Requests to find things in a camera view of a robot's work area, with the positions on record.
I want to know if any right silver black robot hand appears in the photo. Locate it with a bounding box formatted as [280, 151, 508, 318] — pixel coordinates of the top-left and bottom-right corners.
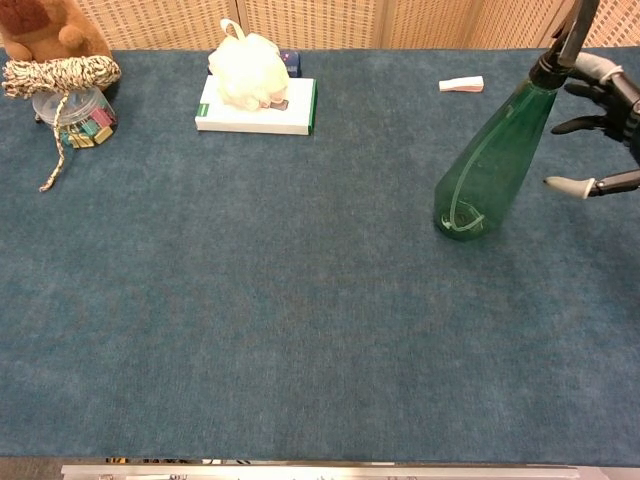
[543, 52, 640, 200]

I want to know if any green spray bottle black trigger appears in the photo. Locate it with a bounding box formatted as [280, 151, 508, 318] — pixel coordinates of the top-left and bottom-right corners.
[432, 0, 601, 243]

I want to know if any white pink wedge eraser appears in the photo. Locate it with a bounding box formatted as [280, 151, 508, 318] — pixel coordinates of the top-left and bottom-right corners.
[438, 75, 485, 94]

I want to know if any woven wicker folding screen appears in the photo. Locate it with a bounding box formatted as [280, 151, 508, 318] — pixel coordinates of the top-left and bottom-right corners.
[74, 0, 640, 51]

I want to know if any white box with green edge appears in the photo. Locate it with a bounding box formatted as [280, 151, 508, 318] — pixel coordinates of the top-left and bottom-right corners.
[194, 76, 319, 136]

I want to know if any dark blue small box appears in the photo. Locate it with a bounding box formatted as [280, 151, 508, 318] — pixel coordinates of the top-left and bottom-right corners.
[279, 49, 304, 79]

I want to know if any cream mesh bath loofah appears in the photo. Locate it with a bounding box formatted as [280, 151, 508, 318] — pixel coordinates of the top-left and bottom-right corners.
[207, 18, 292, 110]

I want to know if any blue felt table cloth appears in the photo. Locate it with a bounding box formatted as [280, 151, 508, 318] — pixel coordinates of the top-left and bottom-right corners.
[0, 47, 640, 464]

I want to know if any clear jar of coloured clips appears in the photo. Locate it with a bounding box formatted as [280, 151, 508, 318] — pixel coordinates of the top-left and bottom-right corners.
[31, 89, 119, 150]

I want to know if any beige brown twine bundle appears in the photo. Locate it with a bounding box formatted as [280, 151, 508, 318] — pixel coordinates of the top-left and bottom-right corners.
[1, 54, 123, 193]

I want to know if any brown plush toy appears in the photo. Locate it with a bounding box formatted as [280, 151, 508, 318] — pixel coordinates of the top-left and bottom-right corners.
[0, 0, 114, 64]

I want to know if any aluminium profile rail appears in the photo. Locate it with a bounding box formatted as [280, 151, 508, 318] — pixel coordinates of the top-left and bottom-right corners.
[60, 463, 591, 480]

